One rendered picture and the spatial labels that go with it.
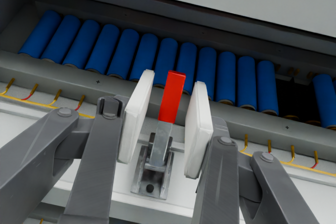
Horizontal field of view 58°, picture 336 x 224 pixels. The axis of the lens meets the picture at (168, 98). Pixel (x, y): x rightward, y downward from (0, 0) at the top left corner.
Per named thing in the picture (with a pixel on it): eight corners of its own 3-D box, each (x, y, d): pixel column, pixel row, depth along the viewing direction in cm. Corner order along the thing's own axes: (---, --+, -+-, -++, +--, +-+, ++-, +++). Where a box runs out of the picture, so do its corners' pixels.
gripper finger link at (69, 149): (109, 171, 13) (42, 156, 13) (130, 121, 18) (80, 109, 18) (114, 141, 13) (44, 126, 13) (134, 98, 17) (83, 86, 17)
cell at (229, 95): (232, 65, 32) (231, 114, 28) (215, 61, 32) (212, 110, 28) (238, 53, 31) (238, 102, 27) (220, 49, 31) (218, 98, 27)
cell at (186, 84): (195, 56, 32) (188, 104, 28) (178, 53, 32) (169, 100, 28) (199, 44, 31) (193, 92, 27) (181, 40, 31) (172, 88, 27)
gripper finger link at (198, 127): (198, 126, 14) (214, 129, 14) (195, 79, 21) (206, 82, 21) (183, 178, 15) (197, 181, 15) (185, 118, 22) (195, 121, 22)
